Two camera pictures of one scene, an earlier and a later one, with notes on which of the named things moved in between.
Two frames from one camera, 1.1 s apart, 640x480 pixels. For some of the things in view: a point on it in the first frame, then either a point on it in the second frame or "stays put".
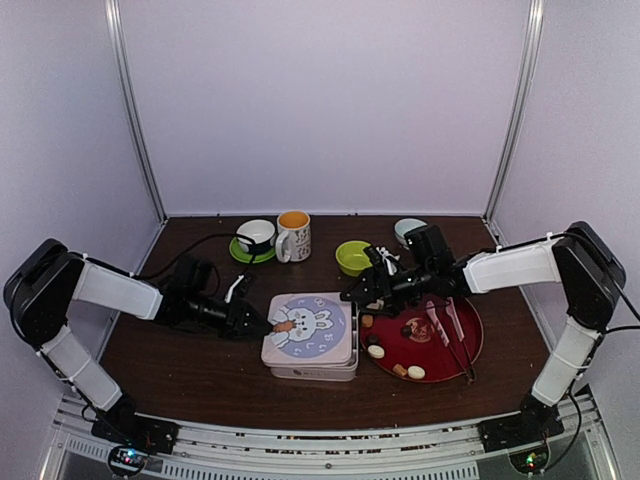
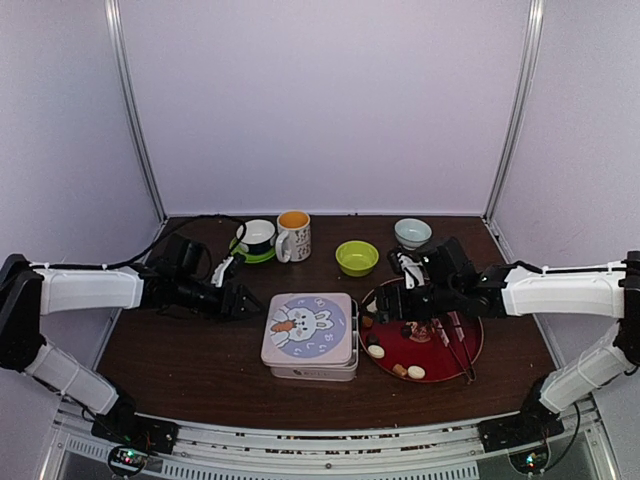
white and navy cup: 262,231 stays put
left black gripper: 236,318 -> 234,312
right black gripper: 372,278 -> 383,295
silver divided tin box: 344,374 stays put
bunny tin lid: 313,329 stays put
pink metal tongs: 469,369 stays put
